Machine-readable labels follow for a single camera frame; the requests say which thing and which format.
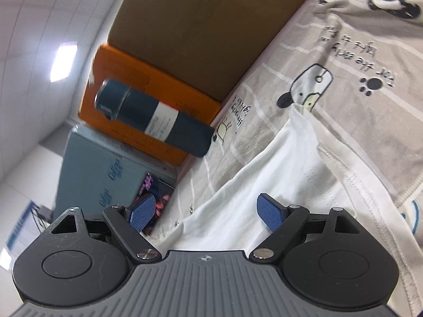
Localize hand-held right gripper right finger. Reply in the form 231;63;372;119
249;193;360;265

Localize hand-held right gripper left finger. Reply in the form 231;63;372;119
50;193;163;265

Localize white t-shirt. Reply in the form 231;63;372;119
145;104;423;317

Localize dark printed small box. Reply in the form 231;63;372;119
131;172;175;236

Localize large light blue cardboard box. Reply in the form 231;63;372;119
54;125;178;219

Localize dark blue tube white label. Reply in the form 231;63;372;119
94;78;215;158

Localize orange box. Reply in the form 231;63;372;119
78;43;222;167

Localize ceiling light panel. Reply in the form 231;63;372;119
49;41;79;83

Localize grey printed bedsheet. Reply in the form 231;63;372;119
155;0;423;317

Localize brown cardboard box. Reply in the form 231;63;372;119
109;0;326;104

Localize wall poster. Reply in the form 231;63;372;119
4;199;38;255

